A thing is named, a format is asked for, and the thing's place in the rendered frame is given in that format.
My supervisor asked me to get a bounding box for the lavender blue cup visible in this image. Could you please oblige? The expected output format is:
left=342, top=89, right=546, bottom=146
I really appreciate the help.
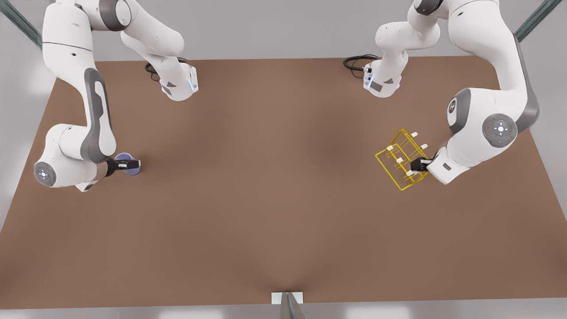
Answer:
left=114, top=152, right=142, bottom=175

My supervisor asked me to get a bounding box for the yellow wire cup holder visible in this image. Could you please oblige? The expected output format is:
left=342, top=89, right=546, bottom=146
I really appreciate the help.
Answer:
left=375, top=128, right=430, bottom=191

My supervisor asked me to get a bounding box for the black cable loop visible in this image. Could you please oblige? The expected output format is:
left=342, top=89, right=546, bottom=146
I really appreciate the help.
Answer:
left=145, top=57, right=188, bottom=82
left=343, top=54, right=380, bottom=79

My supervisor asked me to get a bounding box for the silver frame post with foot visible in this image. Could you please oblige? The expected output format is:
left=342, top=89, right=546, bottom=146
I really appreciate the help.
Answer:
left=271, top=292, right=306, bottom=319

